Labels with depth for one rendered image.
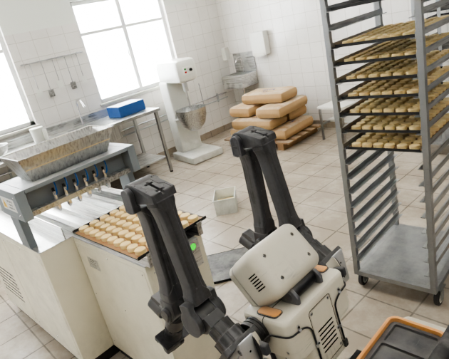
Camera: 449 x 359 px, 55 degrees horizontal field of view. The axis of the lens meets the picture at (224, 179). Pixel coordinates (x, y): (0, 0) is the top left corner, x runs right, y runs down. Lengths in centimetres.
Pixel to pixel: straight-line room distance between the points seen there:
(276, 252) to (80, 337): 173
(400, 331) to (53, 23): 537
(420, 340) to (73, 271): 184
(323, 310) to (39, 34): 514
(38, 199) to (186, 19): 497
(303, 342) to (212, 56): 632
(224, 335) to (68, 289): 153
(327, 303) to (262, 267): 23
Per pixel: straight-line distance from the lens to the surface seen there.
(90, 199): 285
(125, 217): 228
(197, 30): 709
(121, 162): 267
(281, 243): 121
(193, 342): 224
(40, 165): 242
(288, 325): 115
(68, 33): 601
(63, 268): 252
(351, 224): 266
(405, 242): 309
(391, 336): 125
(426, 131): 225
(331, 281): 127
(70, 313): 262
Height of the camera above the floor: 174
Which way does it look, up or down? 20 degrees down
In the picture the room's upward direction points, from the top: 13 degrees counter-clockwise
